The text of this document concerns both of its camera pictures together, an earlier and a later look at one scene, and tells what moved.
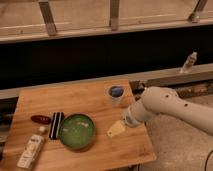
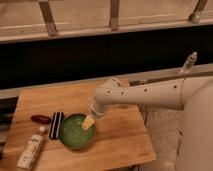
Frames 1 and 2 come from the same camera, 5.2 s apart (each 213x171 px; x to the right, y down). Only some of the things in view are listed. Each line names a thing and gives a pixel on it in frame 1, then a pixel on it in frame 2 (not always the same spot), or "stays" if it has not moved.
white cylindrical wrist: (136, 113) -> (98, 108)
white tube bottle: (31, 150) stays
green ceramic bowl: (77, 131) stays
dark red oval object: (41, 119) stays
